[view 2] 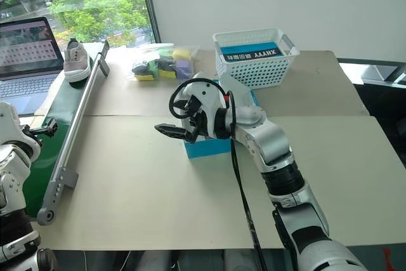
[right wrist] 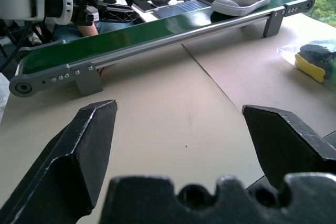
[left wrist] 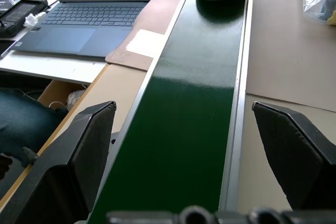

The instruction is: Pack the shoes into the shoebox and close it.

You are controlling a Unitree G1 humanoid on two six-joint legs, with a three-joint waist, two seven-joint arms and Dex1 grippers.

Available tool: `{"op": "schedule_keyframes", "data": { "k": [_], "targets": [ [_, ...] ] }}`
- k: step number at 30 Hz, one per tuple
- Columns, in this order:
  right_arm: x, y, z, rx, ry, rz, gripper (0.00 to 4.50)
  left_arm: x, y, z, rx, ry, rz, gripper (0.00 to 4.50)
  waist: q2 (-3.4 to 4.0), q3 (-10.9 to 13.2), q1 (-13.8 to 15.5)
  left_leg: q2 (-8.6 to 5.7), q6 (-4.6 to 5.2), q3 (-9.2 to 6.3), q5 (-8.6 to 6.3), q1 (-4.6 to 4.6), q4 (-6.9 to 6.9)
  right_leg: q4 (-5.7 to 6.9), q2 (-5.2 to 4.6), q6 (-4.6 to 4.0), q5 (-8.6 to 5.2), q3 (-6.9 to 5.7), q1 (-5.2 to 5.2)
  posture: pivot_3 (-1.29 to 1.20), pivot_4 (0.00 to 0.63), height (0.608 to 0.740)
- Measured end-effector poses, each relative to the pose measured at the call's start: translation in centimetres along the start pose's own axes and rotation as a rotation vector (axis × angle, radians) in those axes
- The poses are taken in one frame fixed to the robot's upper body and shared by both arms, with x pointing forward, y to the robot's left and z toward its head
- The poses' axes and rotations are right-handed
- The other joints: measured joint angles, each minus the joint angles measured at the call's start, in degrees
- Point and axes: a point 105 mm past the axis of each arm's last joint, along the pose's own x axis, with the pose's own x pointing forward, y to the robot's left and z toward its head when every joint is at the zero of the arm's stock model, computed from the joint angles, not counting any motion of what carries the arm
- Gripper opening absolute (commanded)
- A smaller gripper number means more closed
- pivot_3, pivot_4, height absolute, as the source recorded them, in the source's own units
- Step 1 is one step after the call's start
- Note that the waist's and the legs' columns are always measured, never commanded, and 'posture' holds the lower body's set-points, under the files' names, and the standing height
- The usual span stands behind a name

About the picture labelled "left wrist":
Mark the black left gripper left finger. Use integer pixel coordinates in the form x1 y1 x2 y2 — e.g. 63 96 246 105
0 100 117 224

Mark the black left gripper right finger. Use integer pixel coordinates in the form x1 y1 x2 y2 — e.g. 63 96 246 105
251 101 336 212

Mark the person's leg in dark jeans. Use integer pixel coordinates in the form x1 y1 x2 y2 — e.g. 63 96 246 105
0 89 69 168

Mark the brown cardboard box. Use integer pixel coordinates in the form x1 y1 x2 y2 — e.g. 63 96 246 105
37 79 87 111

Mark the white desk top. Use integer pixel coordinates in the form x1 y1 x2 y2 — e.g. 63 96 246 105
0 0 109 86

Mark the large tan cardboard sheet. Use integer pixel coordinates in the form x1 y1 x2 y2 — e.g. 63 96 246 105
245 0 336 113

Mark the green conveyor belt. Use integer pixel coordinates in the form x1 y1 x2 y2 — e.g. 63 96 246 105
86 0 256 224

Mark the dark grey laptop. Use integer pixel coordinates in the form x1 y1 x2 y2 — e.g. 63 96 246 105
12 0 156 59

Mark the crumpled white paper ball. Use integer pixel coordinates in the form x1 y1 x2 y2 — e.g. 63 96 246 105
23 13 39 28

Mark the brown cardboard sheet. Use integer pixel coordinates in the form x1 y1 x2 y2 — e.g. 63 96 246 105
104 0 187 71

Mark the black handheld remote controller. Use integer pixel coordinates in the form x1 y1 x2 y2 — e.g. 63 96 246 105
0 0 50 38

